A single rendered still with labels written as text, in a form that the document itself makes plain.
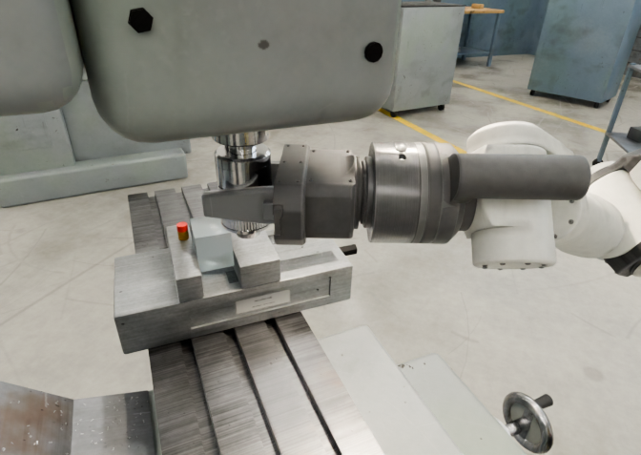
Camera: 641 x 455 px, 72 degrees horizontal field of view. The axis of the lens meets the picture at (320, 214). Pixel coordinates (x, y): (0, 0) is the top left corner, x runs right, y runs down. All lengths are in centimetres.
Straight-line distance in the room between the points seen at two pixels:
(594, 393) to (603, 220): 161
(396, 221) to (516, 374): 172
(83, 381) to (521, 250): 183
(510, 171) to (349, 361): 49
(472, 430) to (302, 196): 62
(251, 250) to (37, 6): 49
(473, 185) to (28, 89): 27
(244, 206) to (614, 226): 39
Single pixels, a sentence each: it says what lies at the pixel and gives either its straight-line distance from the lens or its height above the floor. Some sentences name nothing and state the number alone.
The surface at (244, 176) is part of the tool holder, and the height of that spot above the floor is 125.
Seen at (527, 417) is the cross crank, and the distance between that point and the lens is 103.
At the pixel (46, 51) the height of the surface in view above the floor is 137.
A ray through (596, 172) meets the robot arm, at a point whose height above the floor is 119.
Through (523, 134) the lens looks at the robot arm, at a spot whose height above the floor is 129.
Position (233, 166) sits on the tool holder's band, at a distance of 36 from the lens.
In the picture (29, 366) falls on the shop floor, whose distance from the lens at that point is 218.
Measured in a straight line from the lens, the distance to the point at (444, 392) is 91.
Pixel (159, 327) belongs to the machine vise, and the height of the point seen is 96.
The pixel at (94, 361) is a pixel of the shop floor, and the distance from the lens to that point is 209.
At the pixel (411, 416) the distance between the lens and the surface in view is 71.
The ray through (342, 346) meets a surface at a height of 85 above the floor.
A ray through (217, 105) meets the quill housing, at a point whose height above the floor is 134.
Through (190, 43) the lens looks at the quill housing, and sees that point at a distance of 25.
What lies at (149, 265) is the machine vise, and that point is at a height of 100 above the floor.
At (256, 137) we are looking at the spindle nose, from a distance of 36.
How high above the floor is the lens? 140
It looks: 29 degrees down
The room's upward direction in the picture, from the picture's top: 2 degrees clockwise
